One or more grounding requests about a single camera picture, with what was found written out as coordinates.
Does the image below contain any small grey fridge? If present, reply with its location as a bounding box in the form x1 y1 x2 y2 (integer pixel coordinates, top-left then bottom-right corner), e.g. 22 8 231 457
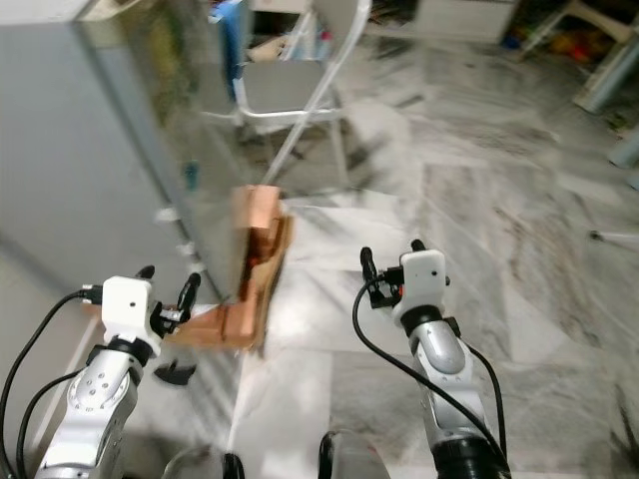
0 15 241 300

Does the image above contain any robot left leg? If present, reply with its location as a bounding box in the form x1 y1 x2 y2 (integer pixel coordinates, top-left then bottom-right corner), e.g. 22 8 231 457
165 445 246 479

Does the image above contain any robot leg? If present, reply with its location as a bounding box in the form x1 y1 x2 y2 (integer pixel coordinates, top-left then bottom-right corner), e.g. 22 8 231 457
318 429 390 479
165 445 246 479

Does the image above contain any robot right leg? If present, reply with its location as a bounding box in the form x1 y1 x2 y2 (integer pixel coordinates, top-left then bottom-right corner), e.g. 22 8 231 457
318 429 390 479

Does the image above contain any grey metal folding chair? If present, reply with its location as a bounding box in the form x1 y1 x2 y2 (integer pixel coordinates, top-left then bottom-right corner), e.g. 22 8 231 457
205 0 372 186

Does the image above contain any thin white stick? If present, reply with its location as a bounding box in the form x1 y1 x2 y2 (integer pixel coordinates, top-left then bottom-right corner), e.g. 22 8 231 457
590 230 639 248

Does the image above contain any grey furniture leg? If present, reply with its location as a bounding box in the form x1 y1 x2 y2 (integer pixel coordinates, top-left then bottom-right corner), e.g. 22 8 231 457
573 35 639 114

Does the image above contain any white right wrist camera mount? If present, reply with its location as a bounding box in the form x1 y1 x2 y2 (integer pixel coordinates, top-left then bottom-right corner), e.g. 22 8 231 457
398 249 448 310

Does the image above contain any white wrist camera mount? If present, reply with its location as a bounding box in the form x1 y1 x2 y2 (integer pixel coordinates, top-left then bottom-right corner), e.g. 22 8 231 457
104 276 158 347
398 249 448 310

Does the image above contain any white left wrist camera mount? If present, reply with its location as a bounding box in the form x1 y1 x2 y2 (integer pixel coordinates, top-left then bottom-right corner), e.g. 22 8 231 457
104 276 158 347

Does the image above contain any short black right arm cable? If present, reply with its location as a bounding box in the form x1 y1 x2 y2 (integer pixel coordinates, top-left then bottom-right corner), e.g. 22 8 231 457
464 341 508 440

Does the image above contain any short black arm cable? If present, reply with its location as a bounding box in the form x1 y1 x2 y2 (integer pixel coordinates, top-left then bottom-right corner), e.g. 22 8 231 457
464 341 508 440
20 371 83 470

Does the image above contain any short black left arm cable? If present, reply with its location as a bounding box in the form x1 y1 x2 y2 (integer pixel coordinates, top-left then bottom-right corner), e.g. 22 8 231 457
20 371 83 470

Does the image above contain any long black left arm cable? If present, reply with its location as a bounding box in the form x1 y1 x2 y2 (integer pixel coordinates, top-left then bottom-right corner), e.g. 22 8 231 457
0 289 103 479

